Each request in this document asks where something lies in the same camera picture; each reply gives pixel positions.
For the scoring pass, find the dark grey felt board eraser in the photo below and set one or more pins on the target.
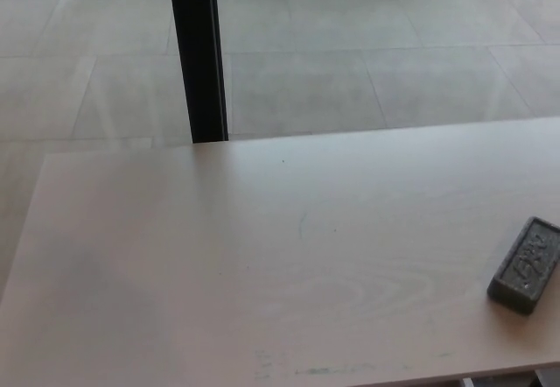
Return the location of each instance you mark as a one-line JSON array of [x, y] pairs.
[[527, 269]]

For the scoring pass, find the black metal window frame post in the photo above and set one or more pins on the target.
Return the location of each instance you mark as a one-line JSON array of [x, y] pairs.
[[199, 54]]

